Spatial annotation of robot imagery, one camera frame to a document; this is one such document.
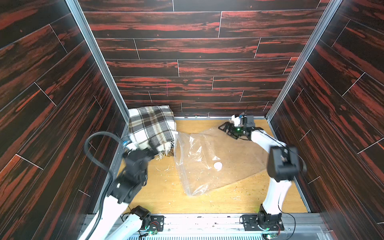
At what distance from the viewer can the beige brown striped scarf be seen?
3.02 feet

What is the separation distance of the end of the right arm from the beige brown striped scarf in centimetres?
34

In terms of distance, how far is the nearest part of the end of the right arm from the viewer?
76 centimetres
